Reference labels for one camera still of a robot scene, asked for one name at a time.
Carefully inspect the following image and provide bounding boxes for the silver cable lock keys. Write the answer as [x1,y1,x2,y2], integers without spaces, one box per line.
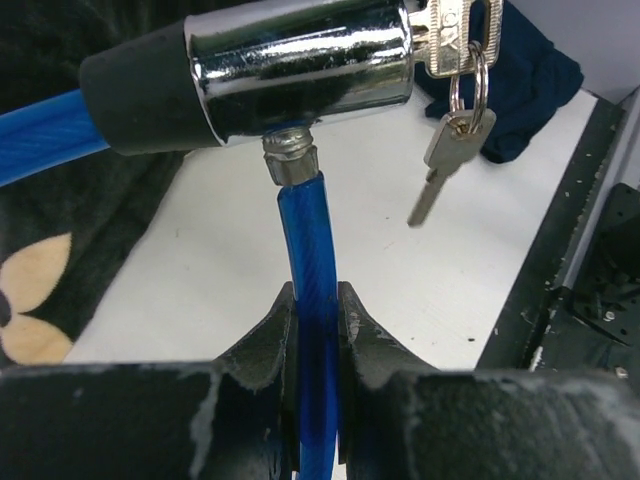
[407,0,504,228]

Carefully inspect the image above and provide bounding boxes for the dark blue cloth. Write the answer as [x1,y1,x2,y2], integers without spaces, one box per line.
[412,0,585,165]

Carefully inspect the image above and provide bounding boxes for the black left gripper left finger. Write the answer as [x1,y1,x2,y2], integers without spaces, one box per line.
[1,284,298,479]

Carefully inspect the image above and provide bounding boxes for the blue cable with plug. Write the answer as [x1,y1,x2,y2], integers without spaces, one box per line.
[0,0,416,480]

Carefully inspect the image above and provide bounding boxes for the black floral patterned blanket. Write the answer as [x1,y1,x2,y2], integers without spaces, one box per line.
[1,1,214,367]

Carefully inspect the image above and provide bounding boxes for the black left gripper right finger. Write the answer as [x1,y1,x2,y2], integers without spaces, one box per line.
[338,282,639,479]

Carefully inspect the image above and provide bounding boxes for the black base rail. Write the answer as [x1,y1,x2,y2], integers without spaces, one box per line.
[477,96,639,389]

